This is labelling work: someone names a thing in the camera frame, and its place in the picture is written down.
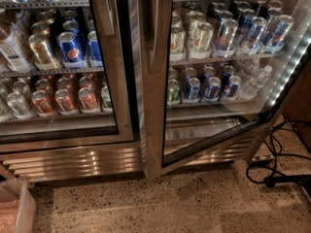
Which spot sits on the gold soda can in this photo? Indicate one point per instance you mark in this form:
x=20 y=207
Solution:
x=45 y=58

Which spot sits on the red soda can right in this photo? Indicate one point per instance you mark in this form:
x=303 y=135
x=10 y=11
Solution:
x=88 y=100

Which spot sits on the clear water bottle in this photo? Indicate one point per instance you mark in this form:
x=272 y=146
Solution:
x=252 y=86

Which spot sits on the Mountain Dew can right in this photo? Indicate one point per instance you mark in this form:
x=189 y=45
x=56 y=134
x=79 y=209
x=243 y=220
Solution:
x=201 y=40

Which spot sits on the blue Pepsi can front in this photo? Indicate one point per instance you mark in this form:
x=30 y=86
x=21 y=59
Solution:
x=73 y=50

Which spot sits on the green soda can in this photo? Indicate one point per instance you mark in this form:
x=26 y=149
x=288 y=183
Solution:
x=173 y=92

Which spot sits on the blue Pepsi can lower right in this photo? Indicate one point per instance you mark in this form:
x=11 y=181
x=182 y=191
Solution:
x=231 y=88

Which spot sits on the clear labelled bottle left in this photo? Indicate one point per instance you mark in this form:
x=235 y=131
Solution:
x=15 y=52

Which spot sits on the silver blue energy can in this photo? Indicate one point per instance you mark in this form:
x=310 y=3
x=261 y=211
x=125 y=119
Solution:
x=223 y=45

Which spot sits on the red soda can left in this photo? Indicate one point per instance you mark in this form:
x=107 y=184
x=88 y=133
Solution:
x=43 y=103

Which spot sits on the blue pepsi can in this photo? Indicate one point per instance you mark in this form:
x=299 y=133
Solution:
x=212 y=89
x=231 y=88
x=73 y=50
x=191 y=92

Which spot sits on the glass fridge door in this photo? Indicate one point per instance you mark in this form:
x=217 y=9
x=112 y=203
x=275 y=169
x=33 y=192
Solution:
x=171 y=134
x=51 y=18

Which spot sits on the blue Pepsi can lower left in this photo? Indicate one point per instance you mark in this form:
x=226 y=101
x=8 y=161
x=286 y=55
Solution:
x=191 y=92

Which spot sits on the stainless fridge bottom grille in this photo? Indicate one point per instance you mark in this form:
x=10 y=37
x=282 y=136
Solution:
x=81 y=162

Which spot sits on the red soda can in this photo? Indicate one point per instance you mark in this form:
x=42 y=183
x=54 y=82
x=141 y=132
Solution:
x=88 y=100
x=66 y=104
x=43 y=103

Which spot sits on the silver can lower left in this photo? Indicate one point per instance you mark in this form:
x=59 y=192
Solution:
x=19 y=105

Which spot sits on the red soda can middle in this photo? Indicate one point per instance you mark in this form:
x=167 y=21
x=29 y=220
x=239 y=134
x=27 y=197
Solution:
x=66 y=104

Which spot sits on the blue Pepsi can lower middle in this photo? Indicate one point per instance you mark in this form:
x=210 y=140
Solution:
x=212 y=89

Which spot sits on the blue Pepsi can edge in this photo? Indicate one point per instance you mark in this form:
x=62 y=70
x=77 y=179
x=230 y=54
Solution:
x=94 y=49

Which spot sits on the clear plastic storage bin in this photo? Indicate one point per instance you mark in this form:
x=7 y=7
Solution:
x=17 y=207

